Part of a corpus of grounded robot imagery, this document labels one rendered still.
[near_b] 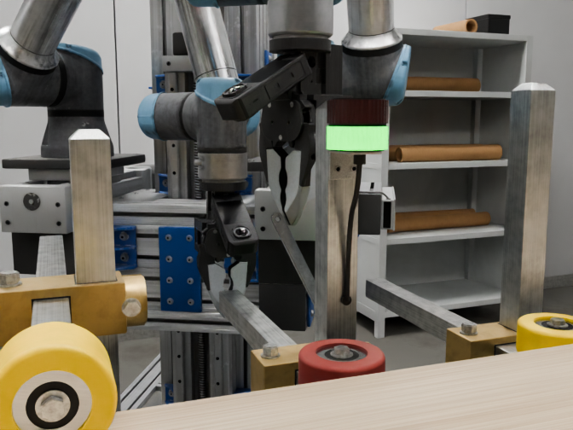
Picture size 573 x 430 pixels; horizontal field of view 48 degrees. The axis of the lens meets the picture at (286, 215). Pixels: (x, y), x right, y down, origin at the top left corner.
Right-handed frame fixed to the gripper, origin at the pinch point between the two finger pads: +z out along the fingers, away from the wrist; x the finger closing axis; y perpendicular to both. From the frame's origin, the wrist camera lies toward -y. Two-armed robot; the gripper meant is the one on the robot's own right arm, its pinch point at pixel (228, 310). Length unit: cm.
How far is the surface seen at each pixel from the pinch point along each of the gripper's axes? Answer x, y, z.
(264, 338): 1.5, -23.0, -3.4
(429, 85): -169, 214, -47
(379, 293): -23.5, -5.3, -2.0
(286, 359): 2.3, -32.9, -4.5
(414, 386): -3, -49, -8
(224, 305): 1.5, -4.0, -2.2
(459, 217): -186, 205, 25
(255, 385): 5.0, -30.7, -1.2
